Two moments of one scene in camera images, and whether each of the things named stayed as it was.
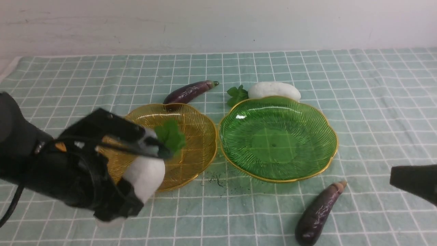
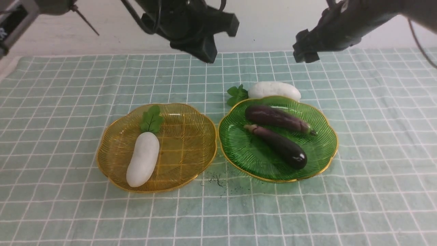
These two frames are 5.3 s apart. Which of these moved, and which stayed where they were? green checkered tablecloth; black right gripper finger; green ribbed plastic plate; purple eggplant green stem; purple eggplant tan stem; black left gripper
Moved: black right gripper finger; black left gripper; purple eggplant tan stem; purple eggplant green stem
Stayed: green ribbed plastic plate; green checkered tablecloth
